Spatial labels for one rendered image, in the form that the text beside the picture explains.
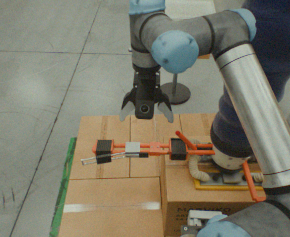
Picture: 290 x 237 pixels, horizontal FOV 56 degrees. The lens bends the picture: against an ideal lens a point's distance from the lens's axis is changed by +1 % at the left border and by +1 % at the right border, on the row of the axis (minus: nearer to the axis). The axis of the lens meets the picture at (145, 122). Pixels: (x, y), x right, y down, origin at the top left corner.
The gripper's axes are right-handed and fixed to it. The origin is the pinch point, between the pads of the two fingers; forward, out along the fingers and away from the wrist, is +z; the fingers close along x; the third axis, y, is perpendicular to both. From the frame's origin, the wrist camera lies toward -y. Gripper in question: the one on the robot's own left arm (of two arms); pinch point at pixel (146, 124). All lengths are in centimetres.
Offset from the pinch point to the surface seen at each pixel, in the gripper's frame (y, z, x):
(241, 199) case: 9, 58, -43
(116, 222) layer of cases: 13, 98, 18
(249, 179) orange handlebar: 11, 43, -44
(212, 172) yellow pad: 22, 55, -32
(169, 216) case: 7, 72, -11
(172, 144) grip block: 28, 43, -11
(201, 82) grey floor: 220, 152, -60
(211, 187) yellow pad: 13, 56, -30
